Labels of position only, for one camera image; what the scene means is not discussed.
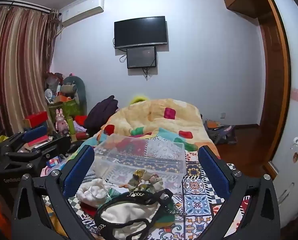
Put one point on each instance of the wooden wardrobe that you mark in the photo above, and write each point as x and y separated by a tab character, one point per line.
269	67

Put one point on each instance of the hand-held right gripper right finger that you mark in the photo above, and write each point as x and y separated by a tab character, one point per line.
212	172

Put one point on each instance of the white door with stickers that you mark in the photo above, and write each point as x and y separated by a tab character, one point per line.
294	142

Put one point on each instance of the striped red curtain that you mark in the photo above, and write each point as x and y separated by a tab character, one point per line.
16	67

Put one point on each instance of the black wall television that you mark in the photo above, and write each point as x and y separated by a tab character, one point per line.
141	32

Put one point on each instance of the green gift bag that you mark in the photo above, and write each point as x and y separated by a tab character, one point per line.
67	108

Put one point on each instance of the red cushion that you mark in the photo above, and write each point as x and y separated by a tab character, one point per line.
80	119

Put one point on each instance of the small plush toy figures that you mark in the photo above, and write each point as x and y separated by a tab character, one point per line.
144	180

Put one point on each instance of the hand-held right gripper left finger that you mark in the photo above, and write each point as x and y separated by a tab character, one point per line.
79	171

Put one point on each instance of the pink bunny toy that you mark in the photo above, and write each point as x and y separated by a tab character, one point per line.
61	122

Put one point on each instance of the bag on floor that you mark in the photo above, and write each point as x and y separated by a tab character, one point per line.
219	130

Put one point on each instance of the small black wall screen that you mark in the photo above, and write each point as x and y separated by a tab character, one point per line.
141	57

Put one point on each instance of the green cloth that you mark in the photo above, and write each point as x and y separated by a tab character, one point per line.
165	220

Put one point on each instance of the yellow-green plush toy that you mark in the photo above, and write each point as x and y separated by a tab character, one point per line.
138	99

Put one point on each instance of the white air conditioner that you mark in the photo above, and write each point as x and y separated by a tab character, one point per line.
82	13

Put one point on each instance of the dark purple jacket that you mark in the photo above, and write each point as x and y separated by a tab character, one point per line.
101	115

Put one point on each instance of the green bottle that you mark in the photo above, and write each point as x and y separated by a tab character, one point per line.
71	125

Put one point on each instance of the white bag with black trim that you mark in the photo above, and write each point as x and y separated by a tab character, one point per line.
129	212

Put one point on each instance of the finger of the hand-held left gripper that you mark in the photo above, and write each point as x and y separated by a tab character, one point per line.
60	141
21	154

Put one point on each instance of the white fluffy cloth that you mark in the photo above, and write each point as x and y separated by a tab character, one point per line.
94	192

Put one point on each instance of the clear plastic storage box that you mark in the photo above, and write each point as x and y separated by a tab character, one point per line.
149	155

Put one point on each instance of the red box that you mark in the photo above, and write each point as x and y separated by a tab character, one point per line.
35	118

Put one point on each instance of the yellow patchwork quilt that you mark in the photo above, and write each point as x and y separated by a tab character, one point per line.
159	117

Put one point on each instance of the blue box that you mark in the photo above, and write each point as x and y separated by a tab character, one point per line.
35	133

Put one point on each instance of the white wall socket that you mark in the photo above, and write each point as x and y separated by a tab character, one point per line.
222	115

